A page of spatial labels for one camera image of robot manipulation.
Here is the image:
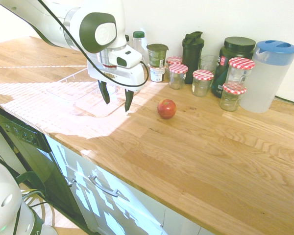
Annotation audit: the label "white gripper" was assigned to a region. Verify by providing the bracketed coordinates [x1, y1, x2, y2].
[87, 58, 148, 113]

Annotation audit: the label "red apple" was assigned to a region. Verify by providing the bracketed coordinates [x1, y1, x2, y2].
[157, 98, 177, 120]

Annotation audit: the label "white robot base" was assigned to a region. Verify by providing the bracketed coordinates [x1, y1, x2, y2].
[0, 156, 59, 235]

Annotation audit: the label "clear plastic container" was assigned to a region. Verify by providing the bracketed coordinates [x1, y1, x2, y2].
[45, 67, 138, 118]

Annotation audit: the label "white yogurt cup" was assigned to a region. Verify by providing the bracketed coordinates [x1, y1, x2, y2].
[148, 63, 169, 83]

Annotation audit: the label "clear bottle green cap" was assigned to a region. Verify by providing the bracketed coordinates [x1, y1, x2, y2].
[132, 30, 148, 65]

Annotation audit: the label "green yogurt cup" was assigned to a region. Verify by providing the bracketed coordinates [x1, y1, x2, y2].
[146, 43, 169, 68]

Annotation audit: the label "glass jar red gingham lid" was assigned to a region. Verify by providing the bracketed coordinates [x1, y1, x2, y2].
[191, 69, 215, 97]
[166, 56, 183, 67]
[219, 83, 247, 112]
[226, 57, 256, 91]
[168, 64, 189, 90]

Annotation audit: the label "black shaker bottle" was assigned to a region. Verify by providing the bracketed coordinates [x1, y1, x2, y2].
[181, 30, 204, 85]

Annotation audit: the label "clear drinking glass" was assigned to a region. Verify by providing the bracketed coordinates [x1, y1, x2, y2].
[198, 54, 220, 74]

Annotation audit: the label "black dishwasher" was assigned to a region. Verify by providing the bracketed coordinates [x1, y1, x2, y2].
[0, 102, 89, 232]

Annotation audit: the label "white cabinet drawer front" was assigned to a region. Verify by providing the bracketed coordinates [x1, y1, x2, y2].
[44, 134, 211, 235]

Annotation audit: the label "dark green protein tub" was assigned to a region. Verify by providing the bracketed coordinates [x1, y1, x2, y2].
[211, 36, 257, 99]

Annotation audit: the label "translucent pitcher blue lid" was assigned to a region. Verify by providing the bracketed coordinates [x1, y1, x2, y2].
[239, 40, 294, 114]

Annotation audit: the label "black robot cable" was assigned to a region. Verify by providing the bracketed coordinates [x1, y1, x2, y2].
[37, 0, 150, 88]

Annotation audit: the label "metal drawer handle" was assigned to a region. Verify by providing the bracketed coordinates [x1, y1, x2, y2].
[88, 174, 120, 198]

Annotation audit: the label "green and black cables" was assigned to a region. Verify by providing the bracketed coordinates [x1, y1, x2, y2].
[0, 149, 48, 209]

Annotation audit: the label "black power cable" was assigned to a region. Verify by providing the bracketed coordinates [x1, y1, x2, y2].
[273, 94, 294, 111]

